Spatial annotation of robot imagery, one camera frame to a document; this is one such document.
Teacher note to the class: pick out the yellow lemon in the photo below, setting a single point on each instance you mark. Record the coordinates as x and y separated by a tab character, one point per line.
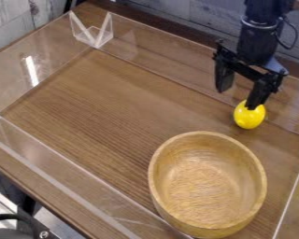
247	118

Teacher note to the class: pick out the clear acrylic tray enclosure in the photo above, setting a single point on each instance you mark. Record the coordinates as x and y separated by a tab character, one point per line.
97	89

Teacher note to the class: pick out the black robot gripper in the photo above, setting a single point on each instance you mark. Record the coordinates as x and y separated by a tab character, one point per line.
253	51

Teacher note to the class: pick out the black metal bracket with screw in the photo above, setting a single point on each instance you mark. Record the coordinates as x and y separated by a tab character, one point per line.
33	227

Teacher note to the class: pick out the brown wooden bowl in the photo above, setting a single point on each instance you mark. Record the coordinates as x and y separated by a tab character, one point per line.
208	184

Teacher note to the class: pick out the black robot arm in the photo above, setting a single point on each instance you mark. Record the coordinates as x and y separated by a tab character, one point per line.
267	11

